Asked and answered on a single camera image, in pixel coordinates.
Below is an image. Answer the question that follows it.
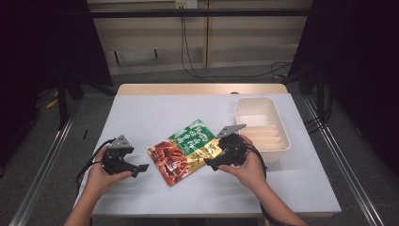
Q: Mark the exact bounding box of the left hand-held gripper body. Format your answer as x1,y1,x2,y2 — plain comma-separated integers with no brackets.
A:
102,135,136,176

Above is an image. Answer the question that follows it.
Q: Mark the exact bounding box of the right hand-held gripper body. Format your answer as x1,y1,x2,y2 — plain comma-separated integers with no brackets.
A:
215,123,249,168

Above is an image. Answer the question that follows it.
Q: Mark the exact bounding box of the green and red snack packet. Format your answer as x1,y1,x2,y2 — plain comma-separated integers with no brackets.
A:
147,119,223,187

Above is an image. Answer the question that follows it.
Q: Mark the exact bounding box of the person's right hand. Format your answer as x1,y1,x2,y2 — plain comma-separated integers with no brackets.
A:
217,134,268,191

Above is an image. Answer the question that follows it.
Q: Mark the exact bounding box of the person's left hand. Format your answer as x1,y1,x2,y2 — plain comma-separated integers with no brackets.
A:
84,154,133,205

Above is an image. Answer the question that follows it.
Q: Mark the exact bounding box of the white plastic bin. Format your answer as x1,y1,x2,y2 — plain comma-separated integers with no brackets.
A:
233,96,292,164

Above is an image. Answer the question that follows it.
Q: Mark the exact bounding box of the black metal stand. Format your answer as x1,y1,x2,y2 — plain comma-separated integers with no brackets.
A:
55,72,86,132

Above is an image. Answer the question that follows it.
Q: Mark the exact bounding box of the black curtain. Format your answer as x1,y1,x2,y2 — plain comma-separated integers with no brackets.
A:
281,0,399,177
0,0,115,177

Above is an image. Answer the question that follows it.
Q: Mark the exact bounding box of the black horizontal metal bar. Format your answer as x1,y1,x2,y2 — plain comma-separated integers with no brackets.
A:
89,8,311,19

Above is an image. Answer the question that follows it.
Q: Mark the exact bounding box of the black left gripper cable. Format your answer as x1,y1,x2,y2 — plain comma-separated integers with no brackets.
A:
73,137,117,196

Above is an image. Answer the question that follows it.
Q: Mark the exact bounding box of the black floor cable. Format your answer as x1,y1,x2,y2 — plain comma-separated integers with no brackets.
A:
200,61,295,83

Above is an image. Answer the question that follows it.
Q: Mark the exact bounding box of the metal floor rail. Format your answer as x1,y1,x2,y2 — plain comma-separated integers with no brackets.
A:
8,103,83,226
303,95,386,226

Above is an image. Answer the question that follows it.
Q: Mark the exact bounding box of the black hanging wall cable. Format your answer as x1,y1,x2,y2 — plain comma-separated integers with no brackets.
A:
180,7,208,83

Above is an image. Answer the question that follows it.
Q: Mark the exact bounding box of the white wall socket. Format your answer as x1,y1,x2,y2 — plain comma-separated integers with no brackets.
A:
174,0,199,9

